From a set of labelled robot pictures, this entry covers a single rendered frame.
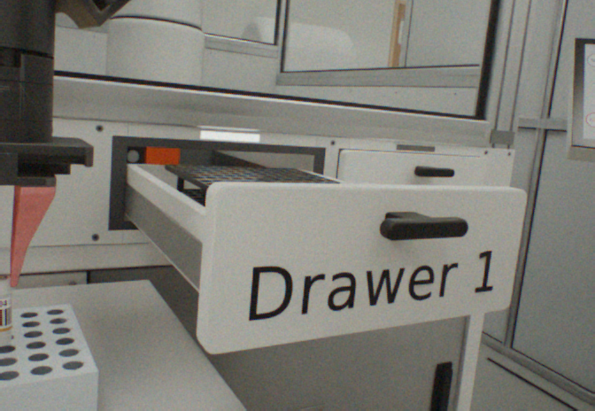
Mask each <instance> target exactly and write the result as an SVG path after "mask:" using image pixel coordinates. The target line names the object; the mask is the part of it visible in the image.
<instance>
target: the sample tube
mask: <svg viewBox="0 0 595 411"><path fill-rule="evenodd" d="M11 336H12V287H11V278H10V277H9V276H0V345H6V344H8V343H10V342H11Z"/></svg>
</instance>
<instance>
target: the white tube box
mask: <svg viewBox="0 0 595 411"><path fill-rule="evenodd" d="M97 378H98V370H97V367H96V364H95V362H94V360H93V358H92V356H91V353H90V351H89V348H88V346H87V343H86V341H85V337H84V336H83V334H82V331H81V327H80V325H79V323H78V321H77V319H76V316H75V314H74V312H73V309H72V306H71V304H66V305H57V306H40V307H31V308H22V309H13V310H12V336H11V342H10V343H8V344H6V345H0V411H97Z"/></svg>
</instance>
